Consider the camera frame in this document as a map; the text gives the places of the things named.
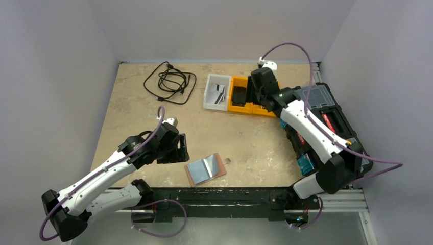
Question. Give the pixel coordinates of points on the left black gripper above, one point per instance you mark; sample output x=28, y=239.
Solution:
x=179, y=154

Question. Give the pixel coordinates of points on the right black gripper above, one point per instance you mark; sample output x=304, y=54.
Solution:
x=250, y=89

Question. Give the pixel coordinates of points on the pink leather card holder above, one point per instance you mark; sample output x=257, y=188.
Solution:
x=204, y=170

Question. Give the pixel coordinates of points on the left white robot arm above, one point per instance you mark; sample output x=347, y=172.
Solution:
x=71, y=210

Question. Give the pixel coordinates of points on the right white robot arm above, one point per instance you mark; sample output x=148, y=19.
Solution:
x=342, y=161

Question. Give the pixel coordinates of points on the black cards stack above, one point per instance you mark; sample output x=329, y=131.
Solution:
x=238, y=96

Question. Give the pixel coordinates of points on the yellow bin with black cards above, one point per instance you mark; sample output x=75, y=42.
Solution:
x=241, y=82

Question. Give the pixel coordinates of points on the yellow bin with tan cards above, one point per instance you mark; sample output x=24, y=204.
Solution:
x=264, y=104

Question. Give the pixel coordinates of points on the white cards stack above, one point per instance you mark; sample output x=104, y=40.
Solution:
x=216, y=93

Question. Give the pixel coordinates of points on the white plastic bin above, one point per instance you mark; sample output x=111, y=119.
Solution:
x=217, y=79

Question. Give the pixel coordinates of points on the black plastic toolbox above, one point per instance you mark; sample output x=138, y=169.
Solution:
x=326, y=109

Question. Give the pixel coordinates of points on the blue packet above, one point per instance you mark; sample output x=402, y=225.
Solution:
x=305, y=164

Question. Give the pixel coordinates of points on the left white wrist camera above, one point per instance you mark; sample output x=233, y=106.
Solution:
x=171, y=120

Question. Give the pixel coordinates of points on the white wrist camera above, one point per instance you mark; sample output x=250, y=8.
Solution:
x=267, y=63
x=171, y=120

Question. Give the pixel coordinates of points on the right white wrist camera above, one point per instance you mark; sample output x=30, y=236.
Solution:
x=267, y=63

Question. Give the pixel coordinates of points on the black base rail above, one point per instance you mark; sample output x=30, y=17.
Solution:
x=271, y=203

